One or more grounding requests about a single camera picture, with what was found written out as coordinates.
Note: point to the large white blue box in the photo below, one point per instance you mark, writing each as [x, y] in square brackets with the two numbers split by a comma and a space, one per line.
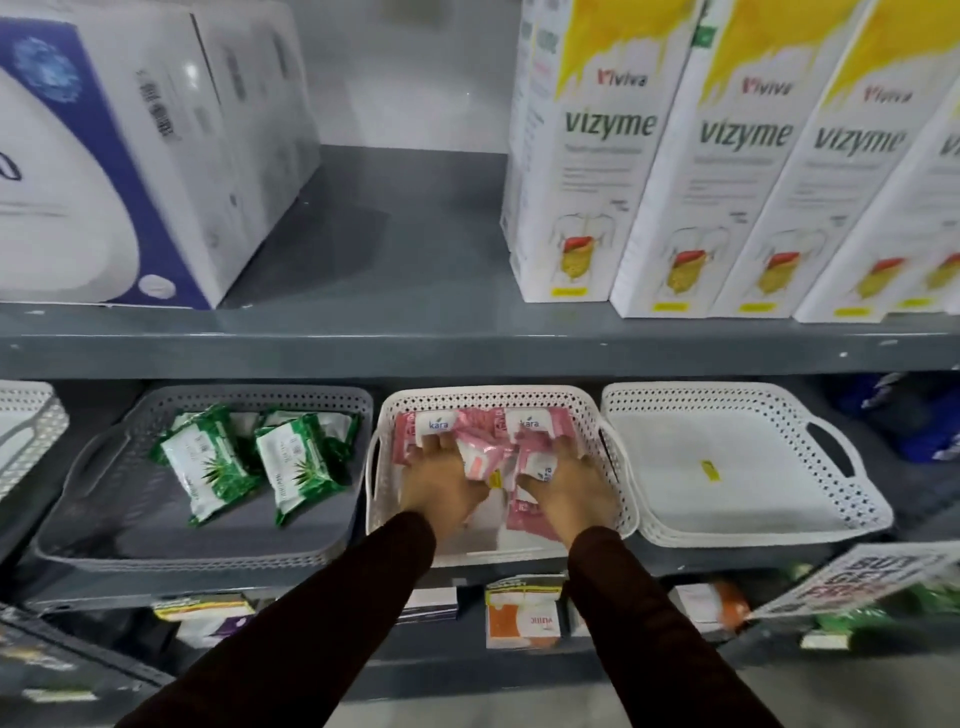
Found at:
[90, 150]

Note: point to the person's left thumb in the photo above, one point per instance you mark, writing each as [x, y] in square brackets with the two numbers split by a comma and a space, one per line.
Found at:
[480, 487]

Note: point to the dark white small box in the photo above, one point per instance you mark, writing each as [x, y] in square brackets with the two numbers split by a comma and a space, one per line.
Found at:
[431, 604]

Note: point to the grey metal shelf rack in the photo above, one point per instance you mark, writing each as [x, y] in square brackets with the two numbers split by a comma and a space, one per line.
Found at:
[420, 337]

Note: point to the yellow sticker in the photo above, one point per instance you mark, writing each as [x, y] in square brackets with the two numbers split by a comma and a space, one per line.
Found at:
[710, 470]

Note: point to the blue packet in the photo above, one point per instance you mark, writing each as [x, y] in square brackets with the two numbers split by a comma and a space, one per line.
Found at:
[915, 420]

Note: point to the green packets on lower shelf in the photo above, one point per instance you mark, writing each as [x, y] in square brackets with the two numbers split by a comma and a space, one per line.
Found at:
[900, 611]

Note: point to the white orange box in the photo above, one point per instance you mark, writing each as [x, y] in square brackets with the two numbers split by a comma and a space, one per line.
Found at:
[521, 619]

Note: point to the grey perforated basket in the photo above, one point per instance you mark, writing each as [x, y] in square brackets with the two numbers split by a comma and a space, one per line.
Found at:
[135, 517]

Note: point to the person's left forearm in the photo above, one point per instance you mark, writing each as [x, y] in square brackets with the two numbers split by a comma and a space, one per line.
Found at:
[300, 630]

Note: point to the white promotion sign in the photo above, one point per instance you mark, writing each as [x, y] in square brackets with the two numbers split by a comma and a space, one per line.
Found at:
[862, 581]

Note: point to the yellow white flat box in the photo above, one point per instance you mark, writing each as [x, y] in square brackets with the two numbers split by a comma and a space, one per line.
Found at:
[202, 606]

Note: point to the green wipes packet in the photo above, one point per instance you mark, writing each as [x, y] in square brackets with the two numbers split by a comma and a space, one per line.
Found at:
[296, 469]
[191, 420]
[206, 469]
[337, 427]

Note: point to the person's right hand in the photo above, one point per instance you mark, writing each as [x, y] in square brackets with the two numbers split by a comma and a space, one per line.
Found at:
[570, 495]

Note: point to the white perforated basket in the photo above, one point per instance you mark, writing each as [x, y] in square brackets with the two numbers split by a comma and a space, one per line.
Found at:
[26, 435]
[495, 401]
[757, 487]

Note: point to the white yellow carton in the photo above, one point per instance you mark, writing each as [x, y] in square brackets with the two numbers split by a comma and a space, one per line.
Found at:
[900, 240]
[810, 202]
[697, 187]
[592, 150]

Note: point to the pink wipes packet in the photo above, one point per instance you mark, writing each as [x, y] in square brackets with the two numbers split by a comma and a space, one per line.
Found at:
[480, 450]
[534, 424]
[420, 429]
[534, 466]
[525, 519]

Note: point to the person's right thumb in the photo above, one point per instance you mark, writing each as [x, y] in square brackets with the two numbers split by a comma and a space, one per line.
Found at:
[529, 489]

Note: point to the person's right forearm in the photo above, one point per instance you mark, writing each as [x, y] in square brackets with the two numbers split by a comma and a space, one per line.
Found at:
[645, 637]

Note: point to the person's left hand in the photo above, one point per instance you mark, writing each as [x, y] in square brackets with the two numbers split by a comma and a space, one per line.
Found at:
[439, 487]

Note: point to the white orange pouch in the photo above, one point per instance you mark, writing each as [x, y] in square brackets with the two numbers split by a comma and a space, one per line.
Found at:
[709, 606]

